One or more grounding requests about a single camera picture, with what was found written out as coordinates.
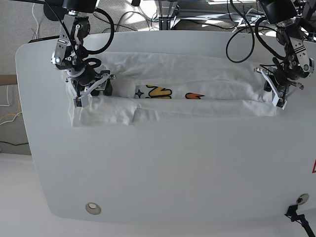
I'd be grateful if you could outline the right table grommet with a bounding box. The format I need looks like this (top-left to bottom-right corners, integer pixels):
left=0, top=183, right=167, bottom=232
left=296, top=193, right=309, bottom=205

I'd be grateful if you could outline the black clamp mount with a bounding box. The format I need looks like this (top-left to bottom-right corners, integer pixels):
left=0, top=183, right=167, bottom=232
left=285, top=205, right=315, bottom=237

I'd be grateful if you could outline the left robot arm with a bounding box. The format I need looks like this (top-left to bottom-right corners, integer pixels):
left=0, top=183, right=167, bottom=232
left=104, top=0, right=314, bottom=104

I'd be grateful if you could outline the white printed T-shirt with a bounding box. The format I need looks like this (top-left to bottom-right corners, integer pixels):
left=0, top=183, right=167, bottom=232
left=68, top=52, right=279, bottom=127

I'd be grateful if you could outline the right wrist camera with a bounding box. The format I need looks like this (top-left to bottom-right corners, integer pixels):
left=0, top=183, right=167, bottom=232
left=73, top=96, right=89, bottom=108

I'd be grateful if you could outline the table grommet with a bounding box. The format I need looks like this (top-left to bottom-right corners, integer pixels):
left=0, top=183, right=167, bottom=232
left=85, top=202, right=101, bottom=215
left=296, top=193, right=309, bottom=205

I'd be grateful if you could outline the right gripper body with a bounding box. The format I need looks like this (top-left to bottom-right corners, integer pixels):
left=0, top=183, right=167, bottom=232
left=64, top=70, right=116, bottom=99

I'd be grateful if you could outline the aluminium table post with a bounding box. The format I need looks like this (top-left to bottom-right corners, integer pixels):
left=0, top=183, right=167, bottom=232
left=155, top=0, right=180, bottom=31

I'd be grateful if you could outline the yellow cable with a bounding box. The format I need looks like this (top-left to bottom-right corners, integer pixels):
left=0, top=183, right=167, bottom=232
left=0, top=112, right=23, bottom=125

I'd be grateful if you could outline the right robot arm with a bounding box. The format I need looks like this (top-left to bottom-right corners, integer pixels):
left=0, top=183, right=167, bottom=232
left=51, top=0, right=115, bottom=102

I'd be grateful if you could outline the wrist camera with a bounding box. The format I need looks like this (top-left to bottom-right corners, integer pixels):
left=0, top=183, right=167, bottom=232
left=73, top=96, right=89, bottom=108
left=272, top=95, right=287, bottom=110

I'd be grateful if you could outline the red warning sticker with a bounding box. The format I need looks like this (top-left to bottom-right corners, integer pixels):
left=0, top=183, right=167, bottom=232
left=312, top=160, right=316, bottom=173

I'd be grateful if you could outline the left table grommet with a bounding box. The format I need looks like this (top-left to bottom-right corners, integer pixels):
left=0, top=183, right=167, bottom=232
left=85, top=202, right=101, bottom=215

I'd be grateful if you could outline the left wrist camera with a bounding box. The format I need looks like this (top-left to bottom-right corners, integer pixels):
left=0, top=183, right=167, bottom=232
left=272, top=95, right=287, bottom=110

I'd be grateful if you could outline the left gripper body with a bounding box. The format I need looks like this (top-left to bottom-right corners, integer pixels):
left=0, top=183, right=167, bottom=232
left=254, top=67, right=304, bottom=99

